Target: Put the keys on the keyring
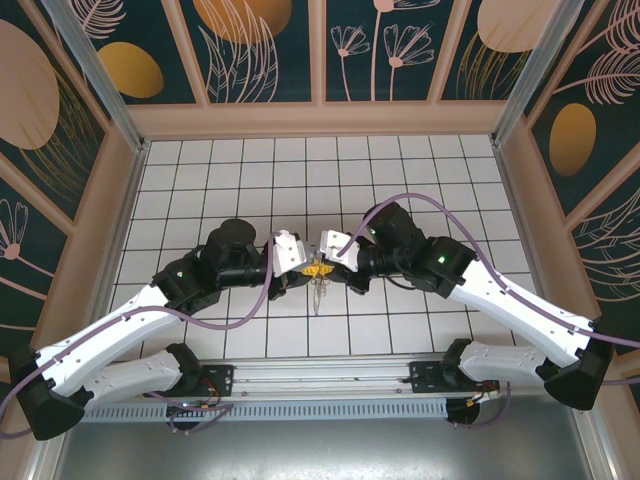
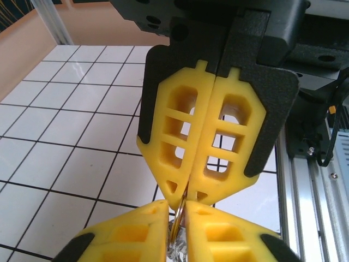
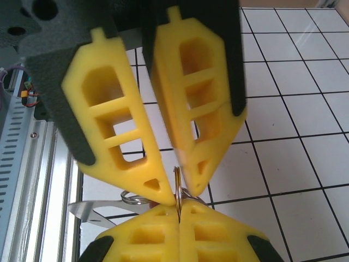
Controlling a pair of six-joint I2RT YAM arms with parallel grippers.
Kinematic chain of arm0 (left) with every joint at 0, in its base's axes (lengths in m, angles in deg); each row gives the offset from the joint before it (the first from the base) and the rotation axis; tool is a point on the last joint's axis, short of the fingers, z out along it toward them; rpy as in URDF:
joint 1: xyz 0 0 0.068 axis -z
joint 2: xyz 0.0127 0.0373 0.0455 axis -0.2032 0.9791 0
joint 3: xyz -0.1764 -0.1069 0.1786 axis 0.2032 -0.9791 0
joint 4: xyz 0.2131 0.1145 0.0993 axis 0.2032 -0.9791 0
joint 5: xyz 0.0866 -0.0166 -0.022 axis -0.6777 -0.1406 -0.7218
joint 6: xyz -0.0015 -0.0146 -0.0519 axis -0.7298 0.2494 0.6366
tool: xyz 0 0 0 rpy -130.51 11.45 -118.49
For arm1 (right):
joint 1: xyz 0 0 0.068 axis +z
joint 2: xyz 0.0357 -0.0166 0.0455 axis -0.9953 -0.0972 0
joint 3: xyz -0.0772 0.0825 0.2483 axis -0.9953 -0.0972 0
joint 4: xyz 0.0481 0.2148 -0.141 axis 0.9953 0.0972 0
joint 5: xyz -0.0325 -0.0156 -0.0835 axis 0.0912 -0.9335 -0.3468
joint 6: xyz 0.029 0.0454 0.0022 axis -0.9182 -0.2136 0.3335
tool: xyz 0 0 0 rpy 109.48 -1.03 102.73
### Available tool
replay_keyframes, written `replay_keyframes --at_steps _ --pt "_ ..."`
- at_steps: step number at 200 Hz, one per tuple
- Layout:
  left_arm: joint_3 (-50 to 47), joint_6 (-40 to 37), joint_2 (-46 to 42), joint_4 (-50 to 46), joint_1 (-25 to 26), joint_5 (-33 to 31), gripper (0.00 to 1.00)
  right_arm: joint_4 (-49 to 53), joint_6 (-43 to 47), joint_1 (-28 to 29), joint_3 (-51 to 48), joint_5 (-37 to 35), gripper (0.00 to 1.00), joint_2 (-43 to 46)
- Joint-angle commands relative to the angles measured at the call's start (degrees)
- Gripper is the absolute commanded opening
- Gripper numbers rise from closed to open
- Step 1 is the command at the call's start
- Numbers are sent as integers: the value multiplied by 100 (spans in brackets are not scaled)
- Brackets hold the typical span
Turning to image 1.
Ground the grey metal base sheet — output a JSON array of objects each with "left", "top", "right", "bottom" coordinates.
[{"left": 29, "top": 419, "right": 616, "bottom": 480}]

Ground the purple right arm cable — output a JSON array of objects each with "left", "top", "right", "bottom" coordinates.
[{"left": 337, "top": 193, "right": 640, "bottom": 431}]

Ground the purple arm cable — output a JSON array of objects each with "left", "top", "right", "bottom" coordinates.
[
  {"left": 337, "top": 193, "right": 640, "bottom": 431},
  {"left": 0, "top": 232, "right": 277, "bottom": 439}
]

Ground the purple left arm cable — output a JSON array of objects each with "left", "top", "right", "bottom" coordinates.
[{"left": 0, "top": 232, "right": 277, "bottom": 439}]

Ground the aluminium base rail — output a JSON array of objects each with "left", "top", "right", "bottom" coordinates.
[{"left": 144, "top": 355, "right": 501, "bottom": 402}]

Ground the aluminium side rail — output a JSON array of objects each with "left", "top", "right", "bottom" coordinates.
[
  {"left": 89, "top": 142, "right": 149, "bottom": 351},
  {"left": 492, "top": 142, "right": 561, "bottom": 351}
]

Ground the grey slotted cable duct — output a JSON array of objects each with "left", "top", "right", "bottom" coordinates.
[{"left": 79, "top": 399, "right": 451, "bottom": 425}]

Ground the orange connector wire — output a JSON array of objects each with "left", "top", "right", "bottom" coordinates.
[
  {"left": 199, "top": 382, "right": 225, "bottom": 409},
  {"left": 467, "top": 388, "right": 502, "bottom": 407}
]

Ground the aluminium corner post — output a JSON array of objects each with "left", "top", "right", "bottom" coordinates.
[
  {"left": 42, "top": 0, "right": 151, "bottom": 154},
  {"left": 492, "top": 0, "right": 574, "bottom": 147}
]

